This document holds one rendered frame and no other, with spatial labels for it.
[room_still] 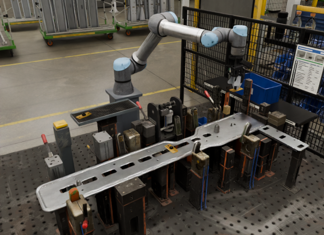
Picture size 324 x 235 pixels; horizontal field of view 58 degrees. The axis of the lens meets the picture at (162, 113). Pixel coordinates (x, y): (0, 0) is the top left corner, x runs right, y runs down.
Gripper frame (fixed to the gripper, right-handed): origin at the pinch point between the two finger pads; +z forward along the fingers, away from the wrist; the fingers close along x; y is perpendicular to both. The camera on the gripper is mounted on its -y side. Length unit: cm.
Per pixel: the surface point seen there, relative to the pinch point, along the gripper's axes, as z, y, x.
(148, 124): 18, 51, -18
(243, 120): 26.7, -11.0, -1.3
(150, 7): 57, -358, -707
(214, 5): -14, -164, -205
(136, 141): 22, 62, -11
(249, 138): 22.3, 7.9, 20.7
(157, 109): 8.7, 45.4, -15.7
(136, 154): 26, 66, -5
